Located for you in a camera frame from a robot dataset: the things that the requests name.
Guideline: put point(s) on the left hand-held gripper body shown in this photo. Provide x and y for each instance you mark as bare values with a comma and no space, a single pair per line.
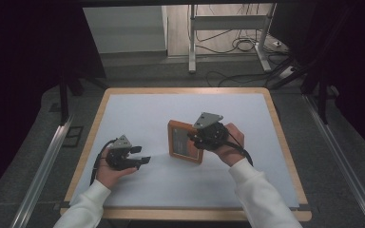
119,152

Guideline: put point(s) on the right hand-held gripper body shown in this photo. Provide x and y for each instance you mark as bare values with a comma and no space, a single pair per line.
209,133

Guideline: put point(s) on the wooden picture frame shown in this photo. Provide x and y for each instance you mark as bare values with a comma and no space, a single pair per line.
180,142

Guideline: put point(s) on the person's left hand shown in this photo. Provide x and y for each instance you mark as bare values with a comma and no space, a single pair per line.
112,175

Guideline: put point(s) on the person's right hand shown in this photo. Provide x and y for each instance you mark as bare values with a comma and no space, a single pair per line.
233,148

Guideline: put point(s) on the white table mat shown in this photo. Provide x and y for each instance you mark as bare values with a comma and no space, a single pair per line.
158,186

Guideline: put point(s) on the wooden table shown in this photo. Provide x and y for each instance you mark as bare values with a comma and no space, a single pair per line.
177,214

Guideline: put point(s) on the black metal stand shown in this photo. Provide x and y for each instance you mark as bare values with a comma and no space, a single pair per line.
64,101
322,101

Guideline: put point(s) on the white power strip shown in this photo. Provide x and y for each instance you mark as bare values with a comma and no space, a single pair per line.
287,72

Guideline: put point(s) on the dark curtain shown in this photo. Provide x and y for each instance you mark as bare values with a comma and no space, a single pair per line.
348,63
22,79

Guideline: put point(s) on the aluminium floor rail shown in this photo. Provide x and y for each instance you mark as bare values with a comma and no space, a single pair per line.
41,177
345,164

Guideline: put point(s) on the white metal desk frame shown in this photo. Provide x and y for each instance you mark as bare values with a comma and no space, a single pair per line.
226,22

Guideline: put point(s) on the white wall panel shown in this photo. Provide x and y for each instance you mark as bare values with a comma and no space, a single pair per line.
123,28

